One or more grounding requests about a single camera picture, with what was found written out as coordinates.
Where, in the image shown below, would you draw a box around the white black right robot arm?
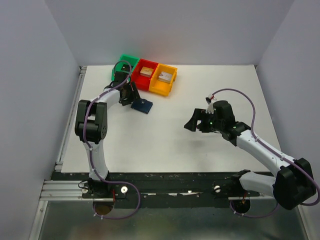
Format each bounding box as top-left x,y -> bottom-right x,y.
184,100 -> 319,210

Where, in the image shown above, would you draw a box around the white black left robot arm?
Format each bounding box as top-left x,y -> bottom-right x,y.
74,71 -> 140,198

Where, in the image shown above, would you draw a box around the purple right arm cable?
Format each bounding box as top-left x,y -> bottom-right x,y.
211,87 -> 320,218

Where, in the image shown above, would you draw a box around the red plastic bin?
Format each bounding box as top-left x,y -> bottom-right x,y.
131,58 -> 159,92

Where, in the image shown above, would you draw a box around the navy blue card holder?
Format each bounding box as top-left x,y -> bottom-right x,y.
131,98 -> 153,114

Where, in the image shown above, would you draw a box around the yellow plastic bin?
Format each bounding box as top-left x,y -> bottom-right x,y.
148,63 -> 178,97

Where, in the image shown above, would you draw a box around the metal block in green bin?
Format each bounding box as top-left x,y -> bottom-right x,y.
121,64 -> 130,72

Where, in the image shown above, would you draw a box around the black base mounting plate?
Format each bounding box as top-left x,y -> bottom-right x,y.
43,171 -> 270,209

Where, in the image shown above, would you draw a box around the metal block in red bin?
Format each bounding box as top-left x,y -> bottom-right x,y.
139,66 -> 154,78

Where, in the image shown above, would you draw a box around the aluminium rail frame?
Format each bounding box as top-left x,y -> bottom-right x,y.
27,65 -> 88,240

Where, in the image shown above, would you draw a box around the metal block in yellow bin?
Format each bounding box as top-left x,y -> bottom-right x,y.
158,71 -> 173,83

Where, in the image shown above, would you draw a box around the green plastic bin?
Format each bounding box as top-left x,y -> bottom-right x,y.
111,54 -> 140,81

